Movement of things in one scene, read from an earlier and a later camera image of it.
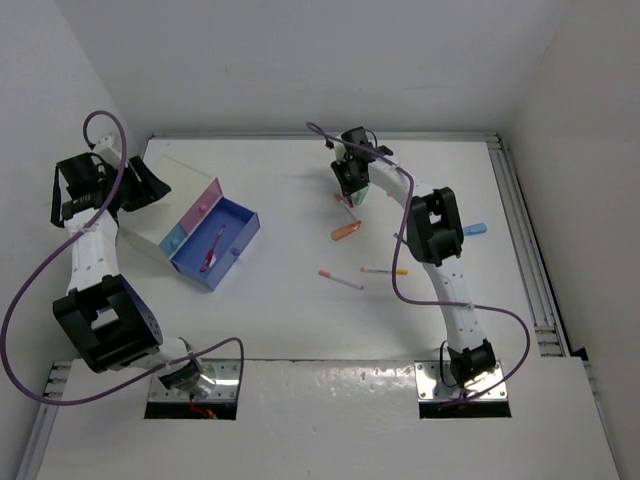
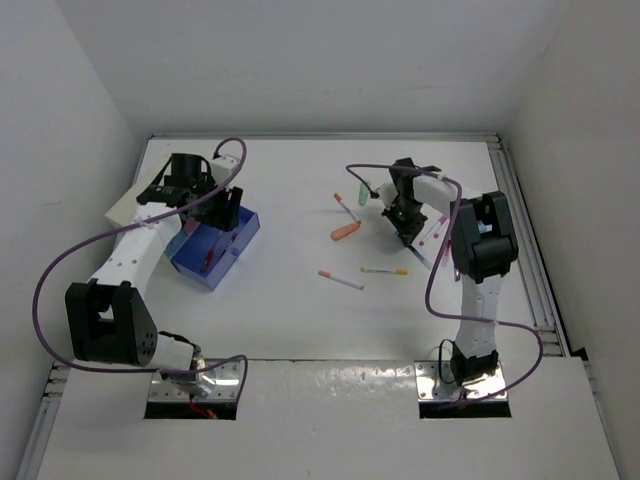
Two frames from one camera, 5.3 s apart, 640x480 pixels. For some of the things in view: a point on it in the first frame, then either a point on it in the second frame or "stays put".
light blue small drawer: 174,239 stays put
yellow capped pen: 400,271 stays put
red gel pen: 211,251 stays put
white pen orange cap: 328,274 stays put
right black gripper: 349,187 -> 409,231
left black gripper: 148,189 -> 225,218
